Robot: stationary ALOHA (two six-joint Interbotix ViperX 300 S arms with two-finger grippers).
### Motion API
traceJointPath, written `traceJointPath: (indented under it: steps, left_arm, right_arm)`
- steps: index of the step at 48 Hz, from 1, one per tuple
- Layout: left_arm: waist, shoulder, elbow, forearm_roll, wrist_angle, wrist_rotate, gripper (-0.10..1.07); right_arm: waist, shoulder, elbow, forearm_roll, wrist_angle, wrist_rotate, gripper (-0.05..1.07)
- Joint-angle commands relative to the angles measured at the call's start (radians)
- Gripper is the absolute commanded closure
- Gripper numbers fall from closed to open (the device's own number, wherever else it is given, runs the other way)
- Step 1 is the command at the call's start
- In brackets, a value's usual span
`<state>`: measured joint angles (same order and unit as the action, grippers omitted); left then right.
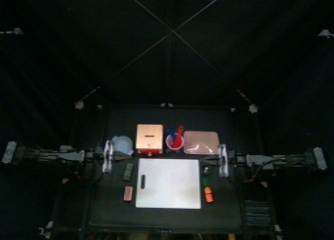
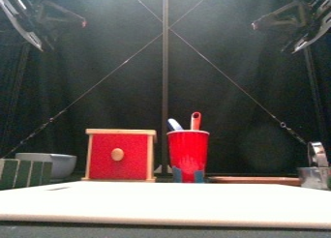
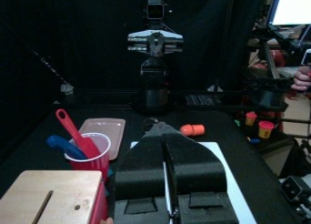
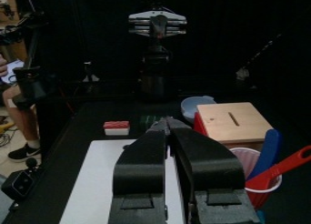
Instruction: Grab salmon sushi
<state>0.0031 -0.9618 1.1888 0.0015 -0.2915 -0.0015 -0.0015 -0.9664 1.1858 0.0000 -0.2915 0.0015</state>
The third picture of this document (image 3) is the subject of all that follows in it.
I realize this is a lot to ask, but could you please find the grey metal corner bracket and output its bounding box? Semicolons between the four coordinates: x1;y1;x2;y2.
60;82;75;96

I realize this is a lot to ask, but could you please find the blue utensil handle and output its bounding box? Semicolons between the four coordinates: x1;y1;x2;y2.
46;135;88;160

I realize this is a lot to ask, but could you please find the orange toy cylinder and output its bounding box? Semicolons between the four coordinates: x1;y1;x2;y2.
179;123;207;137

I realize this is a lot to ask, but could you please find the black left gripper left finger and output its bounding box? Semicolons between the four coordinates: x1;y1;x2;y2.
114;133;170;224

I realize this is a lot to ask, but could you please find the black camera box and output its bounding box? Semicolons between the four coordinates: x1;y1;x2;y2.
279;175;311;204

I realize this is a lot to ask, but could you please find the person's hand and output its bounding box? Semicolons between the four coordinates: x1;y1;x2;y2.
291;66;311;92

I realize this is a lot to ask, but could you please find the red spatula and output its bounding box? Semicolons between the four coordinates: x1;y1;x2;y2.
55;108;102;159

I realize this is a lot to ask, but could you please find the yellow tub with orange lid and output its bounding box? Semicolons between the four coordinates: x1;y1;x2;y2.
245;111;259;127

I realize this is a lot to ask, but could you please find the white board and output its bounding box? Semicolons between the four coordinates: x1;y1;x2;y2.
128;140;259;224

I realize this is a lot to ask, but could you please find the yellow tub with red lid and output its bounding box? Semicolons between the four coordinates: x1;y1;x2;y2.
258;120;277;140

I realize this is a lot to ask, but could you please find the red plastic cup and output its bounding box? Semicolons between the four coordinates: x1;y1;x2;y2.
63;132;112;182

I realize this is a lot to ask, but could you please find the pink plastic tray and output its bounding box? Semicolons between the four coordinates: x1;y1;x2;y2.
78;117;128;161

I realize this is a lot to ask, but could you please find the computer monitor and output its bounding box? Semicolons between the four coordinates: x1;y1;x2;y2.
267;0;311;27

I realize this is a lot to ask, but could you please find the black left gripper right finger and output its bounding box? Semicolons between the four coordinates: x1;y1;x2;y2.
162;132;241;224

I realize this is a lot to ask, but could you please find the wooden box with red side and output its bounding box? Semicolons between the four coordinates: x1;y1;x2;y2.
0;169;110;224

